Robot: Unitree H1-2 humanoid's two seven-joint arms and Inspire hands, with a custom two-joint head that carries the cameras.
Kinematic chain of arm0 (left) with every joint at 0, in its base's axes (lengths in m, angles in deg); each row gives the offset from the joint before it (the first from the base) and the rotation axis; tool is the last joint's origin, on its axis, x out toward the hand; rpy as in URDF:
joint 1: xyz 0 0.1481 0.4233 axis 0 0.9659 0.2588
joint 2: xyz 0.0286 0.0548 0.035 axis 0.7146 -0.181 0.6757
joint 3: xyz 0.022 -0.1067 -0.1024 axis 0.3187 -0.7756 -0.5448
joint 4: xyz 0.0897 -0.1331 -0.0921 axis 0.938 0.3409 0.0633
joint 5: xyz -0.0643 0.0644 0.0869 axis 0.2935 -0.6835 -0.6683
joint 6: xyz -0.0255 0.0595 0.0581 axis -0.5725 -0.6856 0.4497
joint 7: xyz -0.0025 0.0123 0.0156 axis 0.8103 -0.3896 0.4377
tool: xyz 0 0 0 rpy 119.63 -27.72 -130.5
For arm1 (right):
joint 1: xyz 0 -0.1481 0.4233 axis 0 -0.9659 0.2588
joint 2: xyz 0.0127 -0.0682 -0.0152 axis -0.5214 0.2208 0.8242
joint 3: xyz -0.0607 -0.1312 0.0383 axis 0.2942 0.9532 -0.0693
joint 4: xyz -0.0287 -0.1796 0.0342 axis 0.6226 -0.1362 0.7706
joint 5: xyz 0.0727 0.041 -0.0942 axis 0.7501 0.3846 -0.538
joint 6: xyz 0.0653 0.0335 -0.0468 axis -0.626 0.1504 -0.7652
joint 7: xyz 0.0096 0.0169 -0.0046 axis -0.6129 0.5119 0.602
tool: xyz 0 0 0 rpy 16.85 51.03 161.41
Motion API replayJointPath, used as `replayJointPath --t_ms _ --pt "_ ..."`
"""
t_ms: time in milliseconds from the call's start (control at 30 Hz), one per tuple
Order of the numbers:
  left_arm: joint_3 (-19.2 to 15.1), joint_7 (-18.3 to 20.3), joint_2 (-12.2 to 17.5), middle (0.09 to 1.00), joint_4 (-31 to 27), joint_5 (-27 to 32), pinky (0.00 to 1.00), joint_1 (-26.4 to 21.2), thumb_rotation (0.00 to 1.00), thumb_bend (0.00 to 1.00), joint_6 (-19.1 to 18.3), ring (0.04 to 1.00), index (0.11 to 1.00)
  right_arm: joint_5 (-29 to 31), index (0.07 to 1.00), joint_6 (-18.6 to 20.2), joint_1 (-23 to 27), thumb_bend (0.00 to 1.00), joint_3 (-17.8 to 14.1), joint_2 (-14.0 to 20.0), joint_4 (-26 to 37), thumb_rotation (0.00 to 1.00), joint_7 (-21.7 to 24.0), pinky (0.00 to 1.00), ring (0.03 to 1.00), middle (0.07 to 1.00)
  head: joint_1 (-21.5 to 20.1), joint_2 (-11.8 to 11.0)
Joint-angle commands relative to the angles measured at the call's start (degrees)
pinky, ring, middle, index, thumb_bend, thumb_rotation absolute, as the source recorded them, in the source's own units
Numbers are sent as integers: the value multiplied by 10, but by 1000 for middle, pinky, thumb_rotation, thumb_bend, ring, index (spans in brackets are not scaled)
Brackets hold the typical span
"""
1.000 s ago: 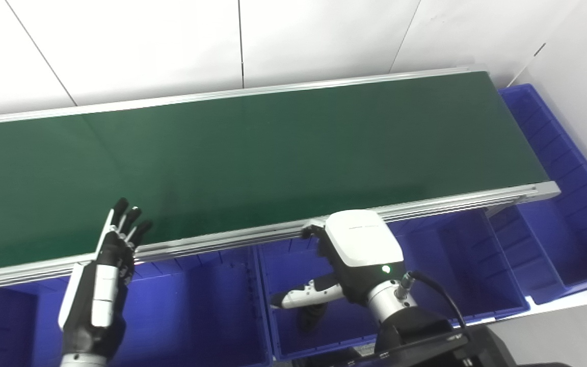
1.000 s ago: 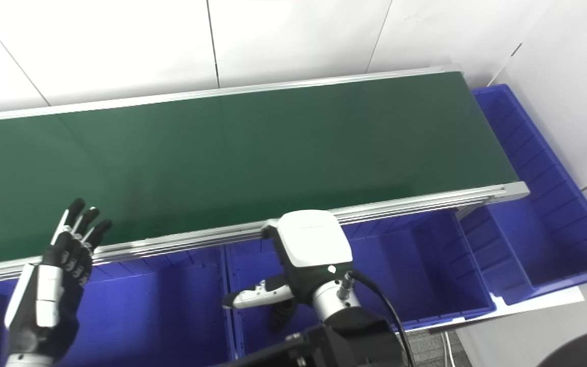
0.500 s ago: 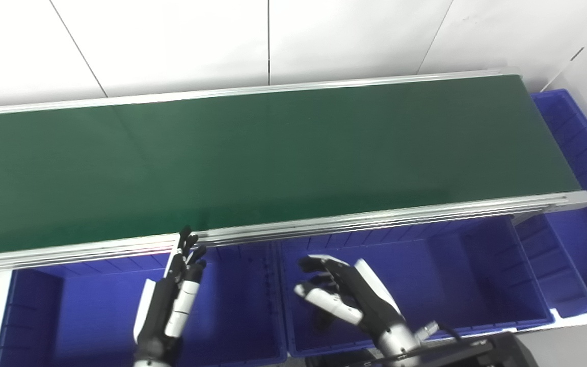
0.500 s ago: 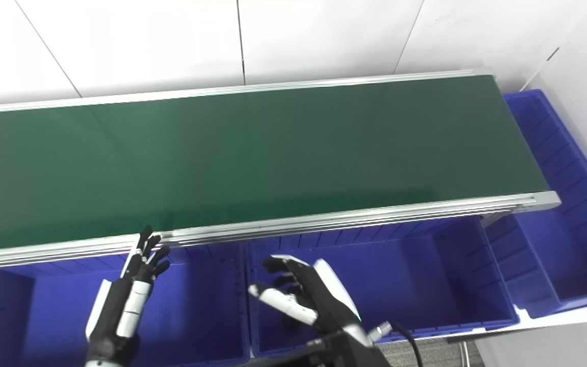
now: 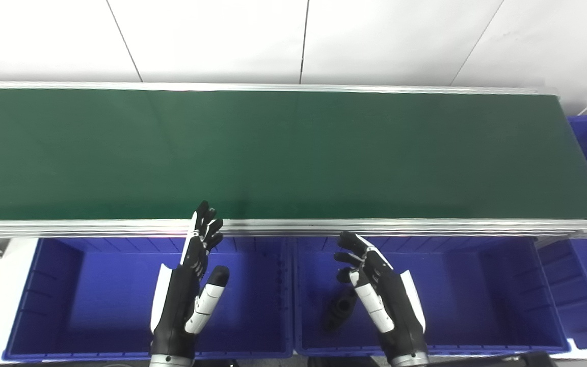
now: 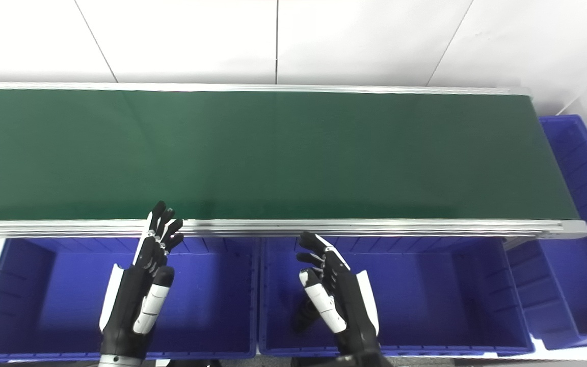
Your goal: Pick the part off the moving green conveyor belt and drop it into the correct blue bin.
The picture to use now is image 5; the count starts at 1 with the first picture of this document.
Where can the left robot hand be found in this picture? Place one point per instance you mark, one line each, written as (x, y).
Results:
(174, 306)

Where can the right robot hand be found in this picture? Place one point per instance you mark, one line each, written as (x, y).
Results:
(395, 306)

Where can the black plastic part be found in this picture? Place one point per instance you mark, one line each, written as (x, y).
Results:
(340, 308)

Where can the green conveyor belt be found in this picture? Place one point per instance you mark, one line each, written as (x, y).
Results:
(293, 153)
(400, 227)

